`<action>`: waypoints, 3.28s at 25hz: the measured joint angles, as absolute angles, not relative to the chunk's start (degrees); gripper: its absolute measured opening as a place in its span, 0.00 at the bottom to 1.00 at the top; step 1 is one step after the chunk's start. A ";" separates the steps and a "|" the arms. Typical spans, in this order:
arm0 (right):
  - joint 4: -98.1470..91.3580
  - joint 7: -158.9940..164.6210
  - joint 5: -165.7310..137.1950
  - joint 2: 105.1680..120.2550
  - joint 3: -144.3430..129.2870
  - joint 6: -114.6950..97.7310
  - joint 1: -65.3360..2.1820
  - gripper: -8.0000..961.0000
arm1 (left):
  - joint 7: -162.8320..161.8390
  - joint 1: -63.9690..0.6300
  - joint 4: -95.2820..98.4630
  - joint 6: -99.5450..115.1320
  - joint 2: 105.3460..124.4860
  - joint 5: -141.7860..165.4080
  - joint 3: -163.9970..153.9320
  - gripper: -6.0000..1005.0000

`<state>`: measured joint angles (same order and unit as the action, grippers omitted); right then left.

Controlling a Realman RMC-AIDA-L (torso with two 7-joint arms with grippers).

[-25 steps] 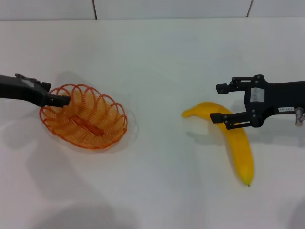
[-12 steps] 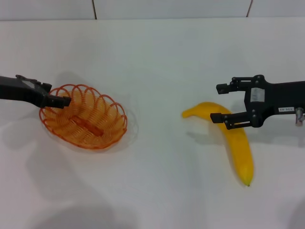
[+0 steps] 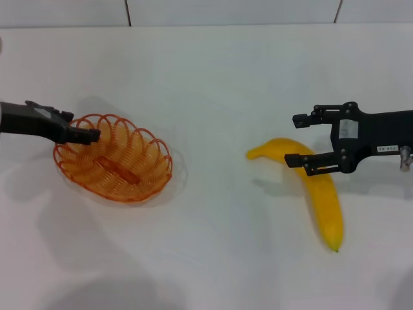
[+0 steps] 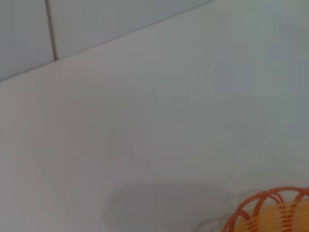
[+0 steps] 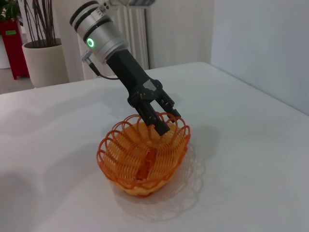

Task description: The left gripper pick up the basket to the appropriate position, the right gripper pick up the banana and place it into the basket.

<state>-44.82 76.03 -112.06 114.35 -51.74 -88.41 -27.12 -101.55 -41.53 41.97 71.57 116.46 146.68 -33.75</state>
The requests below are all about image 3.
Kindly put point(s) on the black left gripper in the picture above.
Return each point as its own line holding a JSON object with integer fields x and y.
{"x": 32, "y": 121}

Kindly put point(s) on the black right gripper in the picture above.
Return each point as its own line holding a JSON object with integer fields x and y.
{"x": 380, "y": 132}

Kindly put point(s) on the yellow banana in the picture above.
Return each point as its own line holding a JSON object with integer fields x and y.
{"x": 324, "y": 200}

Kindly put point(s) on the orange woven plastic basket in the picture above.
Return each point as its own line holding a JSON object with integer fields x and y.
{"x": 129, "y": 161}

